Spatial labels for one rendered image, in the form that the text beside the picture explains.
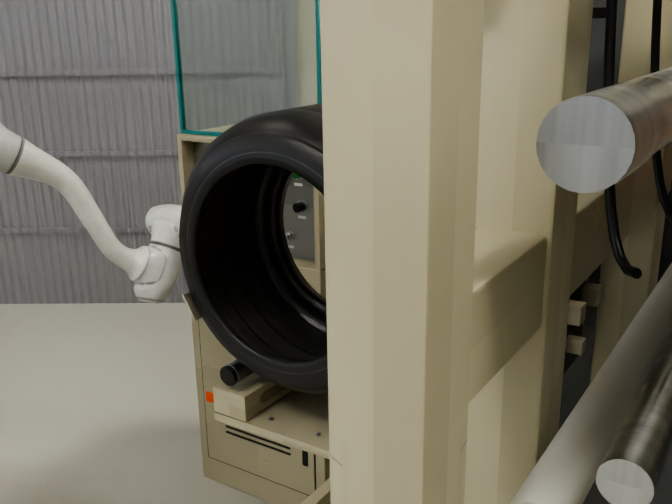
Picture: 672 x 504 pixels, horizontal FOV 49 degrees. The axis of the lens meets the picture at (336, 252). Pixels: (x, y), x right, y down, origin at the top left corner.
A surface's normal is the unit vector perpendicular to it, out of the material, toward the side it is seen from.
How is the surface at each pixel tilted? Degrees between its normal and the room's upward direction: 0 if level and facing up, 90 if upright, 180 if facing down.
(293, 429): 0
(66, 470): 0
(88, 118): 90
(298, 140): 44
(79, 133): 90
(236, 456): 90
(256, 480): 90
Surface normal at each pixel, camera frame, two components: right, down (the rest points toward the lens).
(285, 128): -0.33, -0.52
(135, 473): -0.02, -0.96
